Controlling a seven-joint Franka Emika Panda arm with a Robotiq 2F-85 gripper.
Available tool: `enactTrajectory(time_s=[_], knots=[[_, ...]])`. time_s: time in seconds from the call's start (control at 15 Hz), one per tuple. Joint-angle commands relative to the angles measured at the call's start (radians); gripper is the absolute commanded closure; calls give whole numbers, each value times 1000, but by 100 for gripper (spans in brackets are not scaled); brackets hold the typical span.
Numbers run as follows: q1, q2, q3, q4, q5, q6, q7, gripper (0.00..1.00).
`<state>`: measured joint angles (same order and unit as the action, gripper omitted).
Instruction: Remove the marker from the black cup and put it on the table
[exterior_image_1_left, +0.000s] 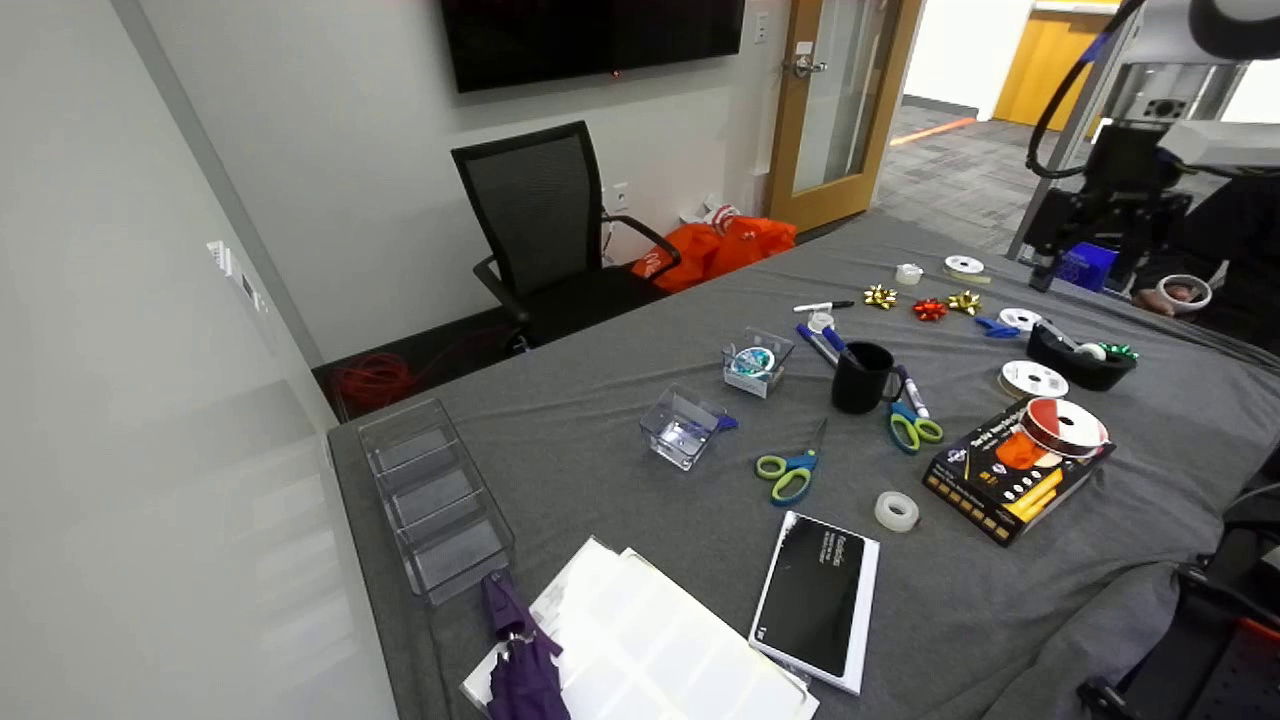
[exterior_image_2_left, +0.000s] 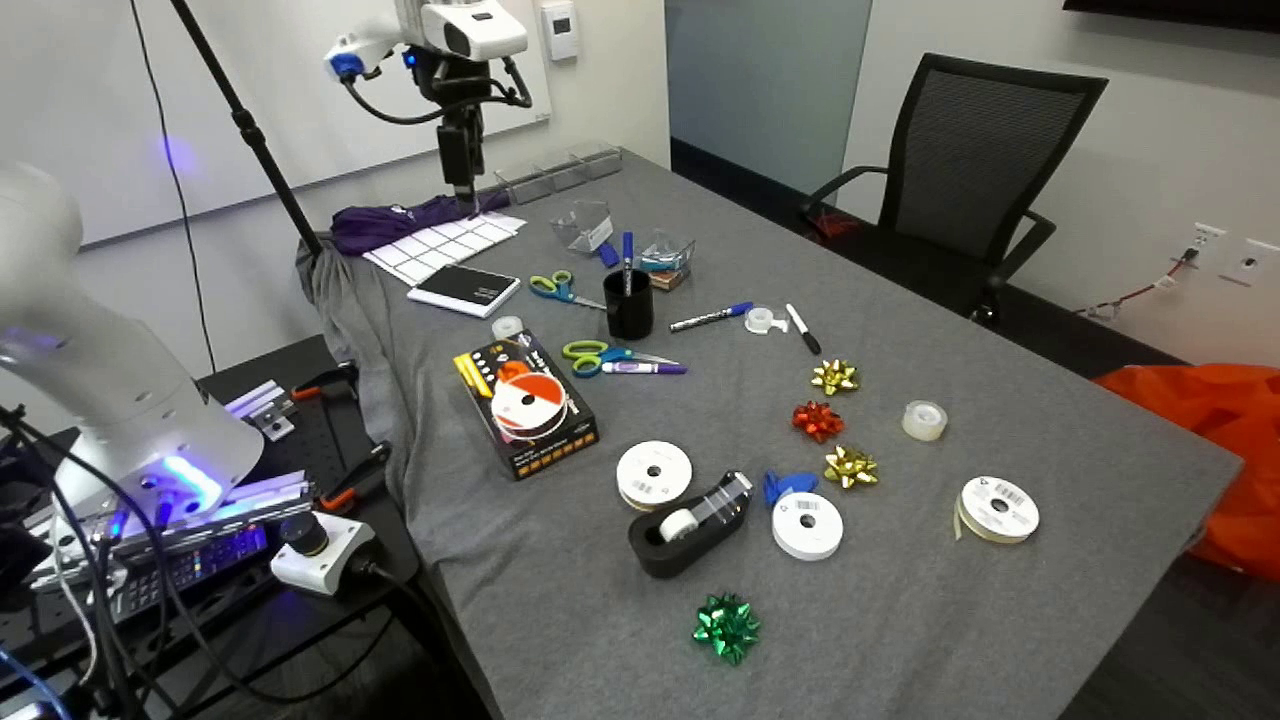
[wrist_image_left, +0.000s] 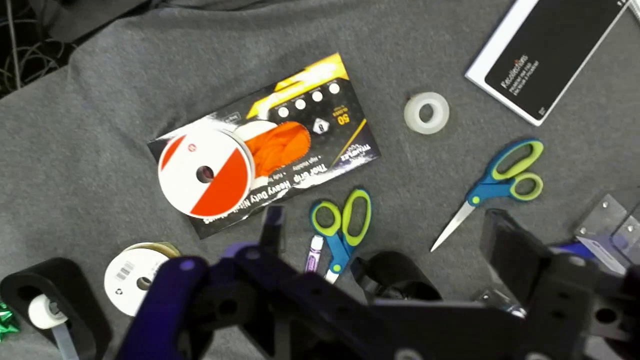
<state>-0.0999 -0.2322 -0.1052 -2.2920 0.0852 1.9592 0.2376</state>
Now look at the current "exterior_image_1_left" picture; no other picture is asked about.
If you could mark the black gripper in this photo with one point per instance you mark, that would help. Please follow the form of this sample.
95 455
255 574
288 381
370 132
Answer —
1125 162

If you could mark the black cup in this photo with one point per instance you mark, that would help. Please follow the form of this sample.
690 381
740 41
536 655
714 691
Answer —
860 384

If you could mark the white marker with black cap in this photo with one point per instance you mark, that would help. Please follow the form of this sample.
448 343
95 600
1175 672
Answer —
821 306

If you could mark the person hand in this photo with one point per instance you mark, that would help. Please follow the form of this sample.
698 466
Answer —
1152 297

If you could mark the blue recycling bin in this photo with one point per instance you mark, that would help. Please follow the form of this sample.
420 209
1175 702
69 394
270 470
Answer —
1091 267

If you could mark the black tape dispenser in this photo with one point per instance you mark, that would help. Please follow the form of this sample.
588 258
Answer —
1072 362

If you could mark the flat white disc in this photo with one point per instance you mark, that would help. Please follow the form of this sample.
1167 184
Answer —
964 267

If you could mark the small blue object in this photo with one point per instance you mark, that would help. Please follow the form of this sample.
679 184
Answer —
995 329

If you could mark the grey metal pole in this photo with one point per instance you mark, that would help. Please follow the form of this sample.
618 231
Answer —
1087 100

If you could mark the yellow green fidget spinner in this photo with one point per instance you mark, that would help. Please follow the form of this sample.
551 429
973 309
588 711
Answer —
964 301

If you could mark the person in black clothing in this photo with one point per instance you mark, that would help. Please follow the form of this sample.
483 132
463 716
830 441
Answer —
1242 243

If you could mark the large white disc spool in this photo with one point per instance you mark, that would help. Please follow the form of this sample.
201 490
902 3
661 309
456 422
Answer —
1034 378

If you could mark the red fidget spinner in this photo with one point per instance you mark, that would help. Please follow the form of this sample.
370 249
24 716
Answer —
929 309

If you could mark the red white tape spool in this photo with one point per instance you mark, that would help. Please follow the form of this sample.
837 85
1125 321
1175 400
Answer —
1067 426

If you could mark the small white tape roll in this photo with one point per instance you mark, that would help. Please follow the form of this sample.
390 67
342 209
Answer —
908 274

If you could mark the yellow wooden door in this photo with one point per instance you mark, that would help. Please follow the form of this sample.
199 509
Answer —
1052 52

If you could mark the black orange product box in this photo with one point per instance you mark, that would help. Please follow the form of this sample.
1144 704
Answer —
1005 482

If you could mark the wooden door with glass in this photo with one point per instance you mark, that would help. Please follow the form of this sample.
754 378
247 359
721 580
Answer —
784 132

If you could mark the clear tape roll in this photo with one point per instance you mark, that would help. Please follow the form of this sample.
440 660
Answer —
884 512

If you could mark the clear box with teal tape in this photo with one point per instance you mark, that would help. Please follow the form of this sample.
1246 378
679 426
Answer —
759 367

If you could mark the green blue scissors with yellow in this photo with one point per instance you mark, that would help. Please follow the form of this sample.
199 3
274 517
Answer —
797 470

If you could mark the orange plastic bag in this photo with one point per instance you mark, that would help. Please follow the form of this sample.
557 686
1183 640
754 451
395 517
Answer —
714 249

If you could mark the black chair with red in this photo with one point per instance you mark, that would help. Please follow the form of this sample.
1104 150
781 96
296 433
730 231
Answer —
1206 640

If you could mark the clear plastic box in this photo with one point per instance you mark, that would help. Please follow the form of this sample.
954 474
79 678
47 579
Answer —
681 433

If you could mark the black mesh office chair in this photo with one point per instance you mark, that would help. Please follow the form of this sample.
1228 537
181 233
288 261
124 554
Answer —
540 212

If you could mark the grey tablecloth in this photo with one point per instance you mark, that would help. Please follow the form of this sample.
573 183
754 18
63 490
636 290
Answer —
601 507

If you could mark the white paper stack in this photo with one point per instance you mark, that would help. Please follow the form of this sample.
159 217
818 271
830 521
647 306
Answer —
654 646

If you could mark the clear plastic tray organizer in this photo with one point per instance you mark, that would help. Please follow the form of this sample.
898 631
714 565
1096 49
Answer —
440 512

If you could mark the purple cloth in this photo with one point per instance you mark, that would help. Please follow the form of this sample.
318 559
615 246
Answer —
521 664

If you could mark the wall mounted black television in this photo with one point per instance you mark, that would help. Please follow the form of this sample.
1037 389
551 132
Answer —
584 37

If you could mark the white wall switch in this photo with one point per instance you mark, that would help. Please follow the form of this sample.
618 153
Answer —
224 258

